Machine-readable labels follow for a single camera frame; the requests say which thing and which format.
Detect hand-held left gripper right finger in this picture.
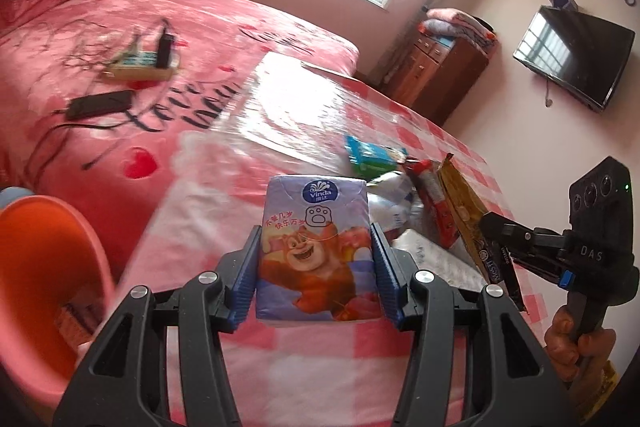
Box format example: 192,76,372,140
370,223,563,427

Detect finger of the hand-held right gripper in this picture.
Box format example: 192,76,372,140
479,212,568,259
511,253,576,291

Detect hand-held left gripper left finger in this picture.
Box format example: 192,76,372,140
65,227,263,427

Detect gold brown packet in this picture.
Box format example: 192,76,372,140
437,154,530,314

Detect purple bear tissue pack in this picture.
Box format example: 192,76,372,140
255,174,383,324

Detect orange plastic bin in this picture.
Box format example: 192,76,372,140
0,194,118,400

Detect person's right hand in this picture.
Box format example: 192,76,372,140
544,307,618,383

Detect red snack packet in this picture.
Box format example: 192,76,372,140
405,159,463,250

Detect blue white patterned packet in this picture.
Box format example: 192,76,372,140
367,172,426,238

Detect red white checked tablecloth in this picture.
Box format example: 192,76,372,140
115,52,566,427

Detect green blue snack packet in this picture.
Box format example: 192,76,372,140
345,134,408,178

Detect brown wooden cabinet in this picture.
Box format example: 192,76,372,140
367,24,490,125

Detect stack of folded blankets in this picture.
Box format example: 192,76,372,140
420,7,498,52

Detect beige power strip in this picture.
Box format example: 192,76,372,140
102,49,181,81

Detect black charger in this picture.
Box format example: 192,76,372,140
155,33,177,68

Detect pink bed cover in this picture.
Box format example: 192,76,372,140
0,0,361,288

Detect black wall television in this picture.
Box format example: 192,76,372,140
512,5,636,112

